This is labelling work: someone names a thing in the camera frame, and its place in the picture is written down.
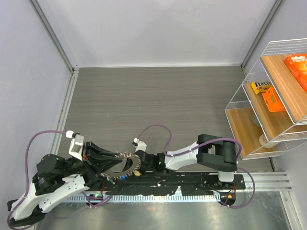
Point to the white wire shelf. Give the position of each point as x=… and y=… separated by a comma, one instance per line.
x=268, y=112

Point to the orange Gillette box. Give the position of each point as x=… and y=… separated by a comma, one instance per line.
x=297, y=69

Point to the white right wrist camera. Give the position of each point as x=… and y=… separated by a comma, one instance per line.
x=139, y=145

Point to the white slotted cable duct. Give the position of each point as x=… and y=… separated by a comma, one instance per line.
x=175, y=198

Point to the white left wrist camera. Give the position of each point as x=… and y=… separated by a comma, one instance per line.
x=76, y=145

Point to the yellow key tag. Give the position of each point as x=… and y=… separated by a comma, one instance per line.
x=137, y=173

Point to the blue key tag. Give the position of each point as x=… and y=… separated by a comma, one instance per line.
x=123, y=177

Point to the yellow M&M's bag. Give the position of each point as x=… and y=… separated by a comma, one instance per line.
x=260, y=87

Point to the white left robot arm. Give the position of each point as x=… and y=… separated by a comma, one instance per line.
x=58, y=178

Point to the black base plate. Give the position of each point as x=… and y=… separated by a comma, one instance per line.
x=190, y=183

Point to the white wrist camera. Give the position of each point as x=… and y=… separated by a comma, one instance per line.
x=76, y=145
x=139, y=145

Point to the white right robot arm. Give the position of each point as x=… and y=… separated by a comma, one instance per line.
x=214, y=152

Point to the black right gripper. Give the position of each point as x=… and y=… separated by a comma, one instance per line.
x=143, y=170

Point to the orange Reese's box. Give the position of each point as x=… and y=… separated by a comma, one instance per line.
x=273, y=101

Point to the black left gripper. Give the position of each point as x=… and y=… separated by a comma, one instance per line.
x=98, y=165

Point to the round steel keyring disc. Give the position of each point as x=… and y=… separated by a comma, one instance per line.
x=129, y=163

